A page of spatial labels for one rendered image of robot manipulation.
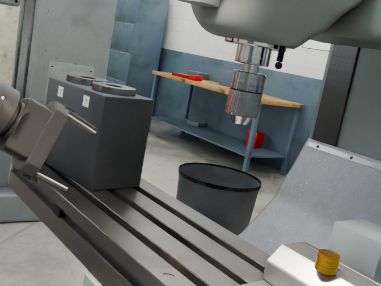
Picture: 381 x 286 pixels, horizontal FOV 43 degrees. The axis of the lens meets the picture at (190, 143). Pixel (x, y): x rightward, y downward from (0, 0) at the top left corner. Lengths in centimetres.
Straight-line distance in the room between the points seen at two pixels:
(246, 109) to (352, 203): 37
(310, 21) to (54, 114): 39
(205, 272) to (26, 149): 31
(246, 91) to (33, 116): 31
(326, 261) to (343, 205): 47
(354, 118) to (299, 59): 514
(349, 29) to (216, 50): 657
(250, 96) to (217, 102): 642
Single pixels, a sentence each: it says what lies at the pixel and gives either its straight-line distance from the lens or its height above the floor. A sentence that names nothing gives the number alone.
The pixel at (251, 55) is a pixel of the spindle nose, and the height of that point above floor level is 129.
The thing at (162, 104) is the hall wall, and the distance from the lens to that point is 820.
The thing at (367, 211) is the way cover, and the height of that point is 106.
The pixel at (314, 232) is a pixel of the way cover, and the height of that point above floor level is 99.
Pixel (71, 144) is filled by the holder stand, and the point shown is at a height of 105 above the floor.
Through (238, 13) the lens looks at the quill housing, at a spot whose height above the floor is 134.
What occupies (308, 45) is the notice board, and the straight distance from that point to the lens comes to 610.
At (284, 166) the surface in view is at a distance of 599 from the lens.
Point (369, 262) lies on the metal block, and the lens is 55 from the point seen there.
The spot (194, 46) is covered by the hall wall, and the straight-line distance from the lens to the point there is 768.
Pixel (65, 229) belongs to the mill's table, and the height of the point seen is 93.
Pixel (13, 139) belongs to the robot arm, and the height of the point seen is 111.
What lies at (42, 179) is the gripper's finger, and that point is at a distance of 78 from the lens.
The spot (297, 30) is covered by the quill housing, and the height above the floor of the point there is 133.
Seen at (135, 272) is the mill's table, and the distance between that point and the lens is 71.
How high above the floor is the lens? 129
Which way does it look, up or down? 11 degrees down
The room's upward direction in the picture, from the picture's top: 10 degrees clockwise
